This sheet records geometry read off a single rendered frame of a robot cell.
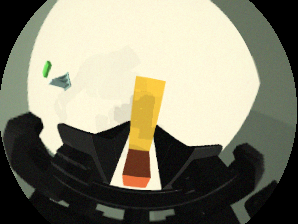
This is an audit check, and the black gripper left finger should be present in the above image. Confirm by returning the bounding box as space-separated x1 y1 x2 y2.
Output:
57 120 130 185

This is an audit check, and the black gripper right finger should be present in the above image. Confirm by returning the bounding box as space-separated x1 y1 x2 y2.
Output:
153 124 223 190

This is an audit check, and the yellow bar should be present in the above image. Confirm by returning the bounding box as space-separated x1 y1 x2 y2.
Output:
121 76 165 188

